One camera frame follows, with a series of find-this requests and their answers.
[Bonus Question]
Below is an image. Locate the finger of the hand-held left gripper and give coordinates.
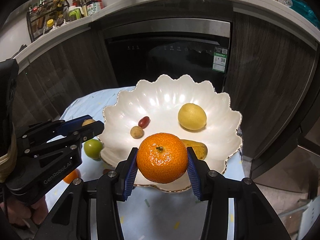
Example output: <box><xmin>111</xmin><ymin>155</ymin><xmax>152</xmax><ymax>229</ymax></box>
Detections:
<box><xmin>12</xmin><ymin>115</ymin><xmax>94</xmax><ymax>143</ymax></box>
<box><xmin>17</xmin><ymin>120</ymin><xmax>105</xmax><ymax>157</ymax></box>

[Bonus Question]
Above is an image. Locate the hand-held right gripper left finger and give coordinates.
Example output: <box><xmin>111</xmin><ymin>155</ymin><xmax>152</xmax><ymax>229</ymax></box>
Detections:
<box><xmin>32</xmin><ymin>147</ymin><xmax>140</xmax><ymax>240</ymax></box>

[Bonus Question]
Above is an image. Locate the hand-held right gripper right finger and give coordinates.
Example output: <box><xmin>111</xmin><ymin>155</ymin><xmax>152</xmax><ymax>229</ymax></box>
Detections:
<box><xmin>186</xmin><ymin>146</ymin><xmax>293</xmax><ymax>240</ymax></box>

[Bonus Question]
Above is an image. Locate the small yellow mango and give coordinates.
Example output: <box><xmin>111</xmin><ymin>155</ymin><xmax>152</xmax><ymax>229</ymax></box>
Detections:
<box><xmin>180</xmin><ymin>139</ymin><xmax>208</xmax><ymax>160</ymax></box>

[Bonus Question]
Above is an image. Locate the orange tangerine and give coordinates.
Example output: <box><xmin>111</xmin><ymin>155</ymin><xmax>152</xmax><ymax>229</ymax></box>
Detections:
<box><xmin>62</xmin><ymin>169</ymin><xmax>81</xmax><ymax>183</ymax></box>
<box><xmin>136</xmin><ymin>133</ymin><xmax>188</xmax><ymax>184</ymax></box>

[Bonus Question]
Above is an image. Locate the dark red jujube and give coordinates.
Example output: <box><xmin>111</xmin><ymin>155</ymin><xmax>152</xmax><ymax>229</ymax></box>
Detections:
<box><xmin>138</xmin><ymin>116</ymin><xmax>152</xmax><ymax>128</ymax></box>

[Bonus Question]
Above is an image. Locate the yellow lemon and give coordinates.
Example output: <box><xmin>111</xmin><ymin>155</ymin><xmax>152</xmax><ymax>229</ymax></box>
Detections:
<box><xmin>178</xmin><ymin>103</ymin><xmax>207</xmax><ymax>131</ymax></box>

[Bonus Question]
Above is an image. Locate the white scalloped bowl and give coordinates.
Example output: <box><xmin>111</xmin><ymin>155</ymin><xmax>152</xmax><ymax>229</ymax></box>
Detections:
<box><xmin>96</xmin><ymin>74</ymin><xmax>243</xmax><ymax>193</ymax></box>

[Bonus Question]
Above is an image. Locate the person's left hand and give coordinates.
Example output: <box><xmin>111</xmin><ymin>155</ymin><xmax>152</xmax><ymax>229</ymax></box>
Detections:
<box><xmin>6</xmin><ymin>196</ymin><xmax>48</xmax><ymax>230</ymax></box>

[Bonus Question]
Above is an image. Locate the green round fruit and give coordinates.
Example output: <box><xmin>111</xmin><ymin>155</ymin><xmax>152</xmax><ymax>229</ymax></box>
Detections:
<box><xmin>83</xmin><ymin>138</ymin><xmax>103</xmax><ymax>159</ymax></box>

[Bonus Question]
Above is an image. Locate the light blue patterned tablecloth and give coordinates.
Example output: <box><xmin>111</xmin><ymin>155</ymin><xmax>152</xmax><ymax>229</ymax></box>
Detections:
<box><xmin>49</xmin><ymin>86</ymin><xmax>244</xmax><ymax>240</ymax></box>

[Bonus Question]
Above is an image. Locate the dark wood cabinet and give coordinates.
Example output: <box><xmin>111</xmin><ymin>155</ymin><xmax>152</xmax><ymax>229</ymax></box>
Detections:
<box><xmin>15</xmin><ymin>27</ymin><xmax>118</xmax><ymax>120</ymax></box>
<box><xmin>224</xmin><ymin>12</ymin><xmax>318</xmax><ymax>160</ymax></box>

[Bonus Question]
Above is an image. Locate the black built-in dishwasher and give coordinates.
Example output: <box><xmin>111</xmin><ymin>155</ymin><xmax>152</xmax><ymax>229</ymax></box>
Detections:
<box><xmin>102</xmin><ymin>20</ymin><xmax>232</xmax><ymax>93</ymax></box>

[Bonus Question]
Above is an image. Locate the green lidded oil pitcher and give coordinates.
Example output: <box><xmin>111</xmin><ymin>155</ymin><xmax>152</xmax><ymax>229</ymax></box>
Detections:
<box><xmin>68</xmin><ymin>6</ymin><xmax>83</xmax><ymax>22</ymax></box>

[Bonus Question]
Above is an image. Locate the large soy sauce bottle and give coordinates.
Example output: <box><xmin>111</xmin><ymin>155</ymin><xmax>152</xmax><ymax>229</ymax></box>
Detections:
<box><xmin>86</xmin><ymin>0</ymin><xmax>104</xmax><ymax>17</ymax></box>

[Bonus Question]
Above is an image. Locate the teal plastic bag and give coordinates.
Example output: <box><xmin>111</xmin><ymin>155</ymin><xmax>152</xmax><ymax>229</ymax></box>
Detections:
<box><xmin>282</xmin><ymin>0</ymin><xmax>320</xmax><ymax>28</ymax></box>

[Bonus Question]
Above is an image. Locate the black wire spice rack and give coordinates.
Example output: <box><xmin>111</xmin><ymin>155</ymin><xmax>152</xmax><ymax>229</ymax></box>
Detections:
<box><xmin>26</xmin><ymin>0</ymin><xmax>70</xmax><ymax>43</ymax></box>

